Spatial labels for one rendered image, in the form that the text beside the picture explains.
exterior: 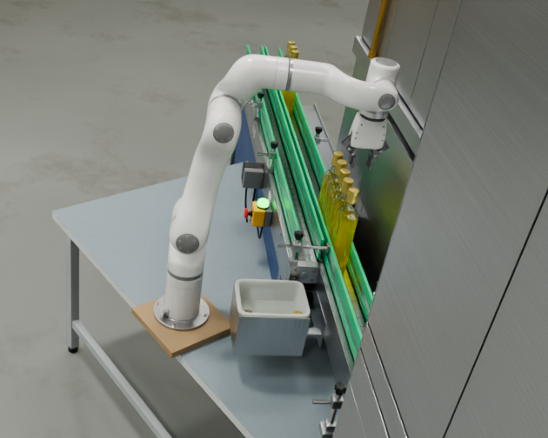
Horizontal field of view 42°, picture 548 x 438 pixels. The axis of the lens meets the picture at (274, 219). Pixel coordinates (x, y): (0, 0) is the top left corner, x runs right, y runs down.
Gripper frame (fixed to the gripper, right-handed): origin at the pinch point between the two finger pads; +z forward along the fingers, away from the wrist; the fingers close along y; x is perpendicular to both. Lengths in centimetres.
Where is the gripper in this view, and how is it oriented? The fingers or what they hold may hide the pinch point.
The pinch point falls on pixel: (361, 161)
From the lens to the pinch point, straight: 215.7
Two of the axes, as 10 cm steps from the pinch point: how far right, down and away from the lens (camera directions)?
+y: -9.8, -0.5, -2.0
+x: 1.4, 5.6, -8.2
